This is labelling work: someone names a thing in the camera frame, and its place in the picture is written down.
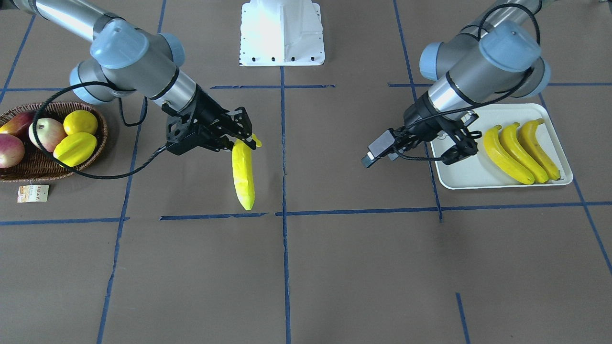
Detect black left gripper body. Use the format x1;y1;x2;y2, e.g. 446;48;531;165
395;92;459;147

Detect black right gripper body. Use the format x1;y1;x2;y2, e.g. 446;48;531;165
162;88;239;155

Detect yellow banana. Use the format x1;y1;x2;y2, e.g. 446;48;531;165
482;124;535;185
499;122;549;183
518;119;561;181
231;140;256;211

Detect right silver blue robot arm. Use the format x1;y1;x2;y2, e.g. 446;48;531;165
1;0;252;155

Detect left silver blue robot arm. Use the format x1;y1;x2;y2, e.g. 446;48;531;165
361;0;551;168

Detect brown wicker basket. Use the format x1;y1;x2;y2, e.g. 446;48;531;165
0;102;109;183

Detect white rectangular tray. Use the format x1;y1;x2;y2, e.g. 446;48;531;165
435;104;574;190

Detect yellow starfruit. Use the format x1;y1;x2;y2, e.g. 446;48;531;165
53;131;98;167

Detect pale green red apple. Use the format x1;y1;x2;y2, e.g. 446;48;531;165
28;118;67;152

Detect paper price tag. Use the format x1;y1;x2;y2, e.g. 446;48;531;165
17;184;50;203

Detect pink red apple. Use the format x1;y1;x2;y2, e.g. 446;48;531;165
0;133;25;169

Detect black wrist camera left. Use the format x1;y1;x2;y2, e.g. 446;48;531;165
436;111;482;165

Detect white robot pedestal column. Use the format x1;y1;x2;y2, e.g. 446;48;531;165
239;0;326;67

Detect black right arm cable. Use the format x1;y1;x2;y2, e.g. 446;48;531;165
32;81;173;180

